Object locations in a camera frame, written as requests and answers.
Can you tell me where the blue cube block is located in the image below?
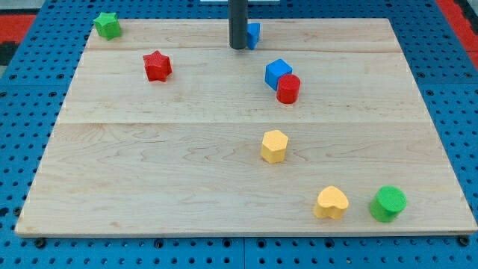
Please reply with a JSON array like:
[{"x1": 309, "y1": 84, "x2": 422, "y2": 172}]
[{"x1": 264, "y1": 58, "x2": 293, "y2": 91}]

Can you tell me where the green star block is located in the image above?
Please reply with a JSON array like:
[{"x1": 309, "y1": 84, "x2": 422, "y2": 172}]
[{"x1": 93, "y1": 12, "x2": 122, "y2": 40}]

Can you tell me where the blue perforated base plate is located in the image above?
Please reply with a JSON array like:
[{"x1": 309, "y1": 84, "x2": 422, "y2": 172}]
[{"x1": 1, "y1": 1, "x2": 477, "y2": 268}]

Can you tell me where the light wooden board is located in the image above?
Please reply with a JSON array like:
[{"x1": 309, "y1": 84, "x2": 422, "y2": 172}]
[{"x1": 15, "y1": 19, "x2": 477, "y2": 238}]

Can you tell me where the yellow heart block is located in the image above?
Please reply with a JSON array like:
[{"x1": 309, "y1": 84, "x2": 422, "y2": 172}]
[{"x1": 313, "y1": 186, "x2": 350, "y2": 220}]

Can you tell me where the blue block behind rod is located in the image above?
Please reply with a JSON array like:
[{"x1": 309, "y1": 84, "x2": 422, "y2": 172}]
[{"x1": 246, "y1": 22, "x2": 261, "y2": 50}]

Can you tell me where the red star block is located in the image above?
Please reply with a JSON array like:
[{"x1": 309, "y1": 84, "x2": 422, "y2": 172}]
[{"x1": 143, "y1": 50, "x2": 173, "y2": 82}]

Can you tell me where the green cylinder block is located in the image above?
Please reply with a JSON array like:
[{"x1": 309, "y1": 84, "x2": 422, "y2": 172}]
[{"x1": 369, "y1": 185, "x2": 407, "y2": 223}]

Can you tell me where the red cylinder block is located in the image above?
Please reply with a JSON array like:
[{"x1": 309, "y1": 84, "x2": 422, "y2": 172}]
[{"x1": 276, "y1": 74, "x2": 301, "y2": 104}]

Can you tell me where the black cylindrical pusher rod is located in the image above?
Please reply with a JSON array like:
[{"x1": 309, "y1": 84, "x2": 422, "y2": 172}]
[{"x1": 228, "y1": 0, "x2": 248, "y2": 50}]

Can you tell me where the yellow hexagon block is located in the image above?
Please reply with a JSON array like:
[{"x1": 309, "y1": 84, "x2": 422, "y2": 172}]
[{"x1": 261, "y1": 130, "x2": 288, "y2": 164}]

